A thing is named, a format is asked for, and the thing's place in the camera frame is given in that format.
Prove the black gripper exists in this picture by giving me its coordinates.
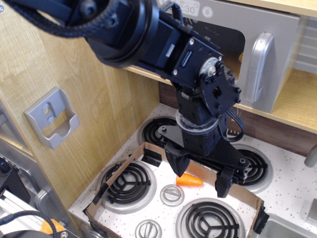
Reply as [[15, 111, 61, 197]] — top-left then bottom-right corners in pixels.
[[158, 118, 250, 198]]

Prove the grey toy microwave door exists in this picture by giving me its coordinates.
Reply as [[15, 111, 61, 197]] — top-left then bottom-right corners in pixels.
[[176, 0, 300, 113]]

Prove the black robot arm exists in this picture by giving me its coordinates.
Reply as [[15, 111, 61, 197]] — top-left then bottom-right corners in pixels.
[[7, 0, 249, 198]]

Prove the orange toy carrot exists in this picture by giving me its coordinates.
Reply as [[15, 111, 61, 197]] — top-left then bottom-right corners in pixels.
[[176, 173, 204, 186]]

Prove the grey centre stove knob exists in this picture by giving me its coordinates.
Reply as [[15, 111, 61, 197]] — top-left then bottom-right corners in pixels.
[[160, 184, 185, 207]]

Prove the grey stove knob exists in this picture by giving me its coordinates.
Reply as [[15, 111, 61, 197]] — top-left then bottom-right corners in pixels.
[[160, 184, 185, 207], [135, 220, 162, 238]]

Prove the hanging toy spatula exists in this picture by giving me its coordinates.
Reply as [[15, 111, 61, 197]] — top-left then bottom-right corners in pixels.
[[227, 117, 245, 136]]

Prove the front right stove burner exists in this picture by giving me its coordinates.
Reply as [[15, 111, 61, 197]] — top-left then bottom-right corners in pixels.
[[175, 198, 246, 238]]

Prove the back right stove burner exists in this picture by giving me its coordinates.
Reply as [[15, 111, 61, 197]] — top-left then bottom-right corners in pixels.
[[233, 144, 273, 194]]

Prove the brown cardboard tray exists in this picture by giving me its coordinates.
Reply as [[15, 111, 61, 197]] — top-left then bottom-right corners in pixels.
[[84, 142, 268, 238]]

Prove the front left stove burner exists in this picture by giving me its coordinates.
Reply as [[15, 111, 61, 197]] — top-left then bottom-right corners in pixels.
[[102, 161, 157, 214]]

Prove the grey front stove knob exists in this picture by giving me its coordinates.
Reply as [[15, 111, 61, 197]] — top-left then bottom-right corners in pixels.
[[135, 220, 162, 238]]

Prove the grey toy sink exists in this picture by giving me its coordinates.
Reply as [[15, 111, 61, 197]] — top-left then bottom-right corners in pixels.
[[258, 214, 317, 238]]

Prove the grey toy faucet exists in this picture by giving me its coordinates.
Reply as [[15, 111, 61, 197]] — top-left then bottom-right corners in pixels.
[[304, 145, 317, 168]]

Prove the orange object bottom left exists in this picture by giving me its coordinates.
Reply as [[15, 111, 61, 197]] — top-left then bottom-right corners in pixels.
[[40, 219, 65, 235]]

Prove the grey oven door handle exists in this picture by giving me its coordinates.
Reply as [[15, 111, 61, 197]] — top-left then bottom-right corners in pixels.
[[33, 189, 52, 216]]

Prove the grey wall phone holder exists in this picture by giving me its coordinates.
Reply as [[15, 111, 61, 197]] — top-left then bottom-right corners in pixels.
[[24, 87, 80, 149]]

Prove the black braided cable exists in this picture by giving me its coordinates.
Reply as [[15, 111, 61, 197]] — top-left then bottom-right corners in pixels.
[[0, 210, 58, 238]]

